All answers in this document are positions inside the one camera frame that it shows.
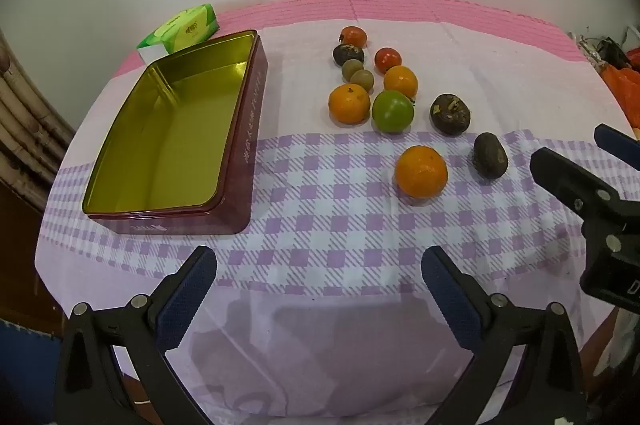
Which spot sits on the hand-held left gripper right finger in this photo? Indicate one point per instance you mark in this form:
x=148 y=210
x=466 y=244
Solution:
x=450 y=300

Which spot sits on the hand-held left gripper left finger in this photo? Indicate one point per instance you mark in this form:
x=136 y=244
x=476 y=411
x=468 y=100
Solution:
x=186 y=300

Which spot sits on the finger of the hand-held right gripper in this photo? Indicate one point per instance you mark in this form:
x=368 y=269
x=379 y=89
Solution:
x=617 y=142
x=565 y=177

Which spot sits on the dark oval fruit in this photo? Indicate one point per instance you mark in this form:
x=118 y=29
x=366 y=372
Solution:
x=490 y=155

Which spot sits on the large orange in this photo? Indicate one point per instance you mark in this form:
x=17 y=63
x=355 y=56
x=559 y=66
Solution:
x=421 y=171

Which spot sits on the maroon tin box gold inside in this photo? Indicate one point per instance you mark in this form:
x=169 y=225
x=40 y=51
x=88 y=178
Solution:
x=175 y=130

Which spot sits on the small orange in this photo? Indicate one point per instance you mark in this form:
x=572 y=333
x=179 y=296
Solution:
x=400 y=81

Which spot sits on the medium orange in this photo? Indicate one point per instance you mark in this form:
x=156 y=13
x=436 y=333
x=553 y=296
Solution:
x=349 y=104

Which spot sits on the brown longan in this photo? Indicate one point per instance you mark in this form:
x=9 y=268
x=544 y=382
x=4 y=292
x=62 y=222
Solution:
x=351 y=68
x=362 y=81

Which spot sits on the orange plastic bag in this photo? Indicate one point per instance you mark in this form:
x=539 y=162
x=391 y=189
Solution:
x=625 y=90

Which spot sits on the dark clutter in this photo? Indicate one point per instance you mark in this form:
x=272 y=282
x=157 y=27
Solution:
x=607 y=47

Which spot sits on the pink purple checked tablecloth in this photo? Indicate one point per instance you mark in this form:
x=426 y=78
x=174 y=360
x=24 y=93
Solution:
x=325 y=205

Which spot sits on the brown wooden door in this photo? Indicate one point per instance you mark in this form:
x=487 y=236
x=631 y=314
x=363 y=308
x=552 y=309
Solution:
x=20 y=255

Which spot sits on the blue foam mat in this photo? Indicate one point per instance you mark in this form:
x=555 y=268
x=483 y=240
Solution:
x=25 y=370

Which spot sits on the beige patterned curtain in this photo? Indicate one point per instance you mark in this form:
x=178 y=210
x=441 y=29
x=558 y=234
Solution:
x=30 y=130

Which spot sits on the small dark passion fruit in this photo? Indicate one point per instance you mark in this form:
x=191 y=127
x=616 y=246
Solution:
x=348 y=54

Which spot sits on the red tomato with stem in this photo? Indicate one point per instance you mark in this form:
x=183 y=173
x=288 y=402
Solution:
x=353 y=36

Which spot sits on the green tissue pack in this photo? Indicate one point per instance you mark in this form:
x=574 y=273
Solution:
x=187 y=27

